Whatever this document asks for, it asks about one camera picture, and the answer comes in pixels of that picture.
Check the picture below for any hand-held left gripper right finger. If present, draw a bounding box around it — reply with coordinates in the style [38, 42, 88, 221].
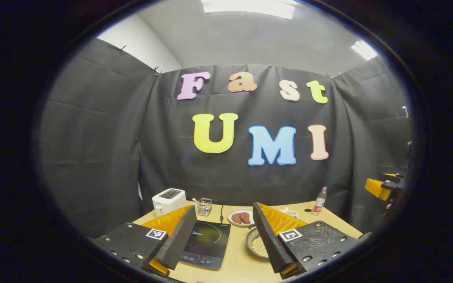
[252, 202, 363, 280]

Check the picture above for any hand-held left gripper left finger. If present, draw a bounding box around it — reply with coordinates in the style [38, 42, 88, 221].
[93, 205, 197, 277]

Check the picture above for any pile of soybeans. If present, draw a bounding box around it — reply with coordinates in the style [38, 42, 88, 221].
[252, 235, 269, 257]

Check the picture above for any stainless steel pot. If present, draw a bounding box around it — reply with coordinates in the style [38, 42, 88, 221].
[245, 224, 269, 259]

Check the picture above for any black induction cooktop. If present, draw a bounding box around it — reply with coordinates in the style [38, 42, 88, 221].
[179, 220, 231, 270]

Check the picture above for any white round plate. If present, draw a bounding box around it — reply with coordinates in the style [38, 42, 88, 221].
[227, 208, 255, 227]

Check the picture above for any clear plastic water bottle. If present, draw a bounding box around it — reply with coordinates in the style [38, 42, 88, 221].
[312, 186, 328, 216]

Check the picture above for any black backdrop cloth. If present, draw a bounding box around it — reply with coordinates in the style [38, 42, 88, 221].
[40, 37, 414, 236]

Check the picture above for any ceiling light panel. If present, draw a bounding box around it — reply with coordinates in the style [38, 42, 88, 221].
[201, 0, 296, 20]
[350, 40, 378, 61]

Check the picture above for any metal wire basket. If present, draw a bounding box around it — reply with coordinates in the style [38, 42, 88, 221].
[197, 198, 212, 217]

